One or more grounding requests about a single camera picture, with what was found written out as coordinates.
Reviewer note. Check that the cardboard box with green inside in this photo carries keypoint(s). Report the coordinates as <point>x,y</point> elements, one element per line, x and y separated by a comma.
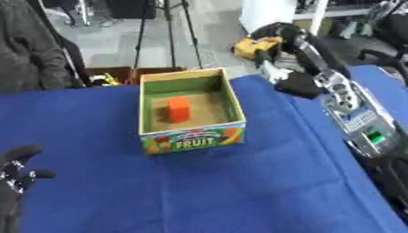
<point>191,142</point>

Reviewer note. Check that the orange rectangular block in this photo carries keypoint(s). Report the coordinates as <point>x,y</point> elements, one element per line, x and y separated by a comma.
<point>178,109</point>

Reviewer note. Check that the black tripod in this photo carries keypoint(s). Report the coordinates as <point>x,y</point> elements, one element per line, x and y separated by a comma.
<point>170,33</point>

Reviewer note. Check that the person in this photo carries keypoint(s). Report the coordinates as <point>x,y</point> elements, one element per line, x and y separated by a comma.
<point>29,51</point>

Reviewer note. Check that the brown cardboard box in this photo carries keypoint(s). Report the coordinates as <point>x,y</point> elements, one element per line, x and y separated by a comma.
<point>143,74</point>

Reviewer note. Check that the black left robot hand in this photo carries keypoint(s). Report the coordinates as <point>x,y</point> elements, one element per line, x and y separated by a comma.
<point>10,188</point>

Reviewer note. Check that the yellow green toy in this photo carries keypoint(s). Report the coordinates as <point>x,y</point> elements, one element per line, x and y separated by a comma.
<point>110,79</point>

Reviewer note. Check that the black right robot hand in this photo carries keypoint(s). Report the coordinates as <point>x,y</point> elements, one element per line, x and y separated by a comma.
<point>300,83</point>

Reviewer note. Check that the yellow toy object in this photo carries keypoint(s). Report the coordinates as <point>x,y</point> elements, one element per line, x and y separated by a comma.
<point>249,47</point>

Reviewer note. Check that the black office chair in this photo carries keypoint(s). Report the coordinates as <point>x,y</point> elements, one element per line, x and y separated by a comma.
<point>390,39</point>

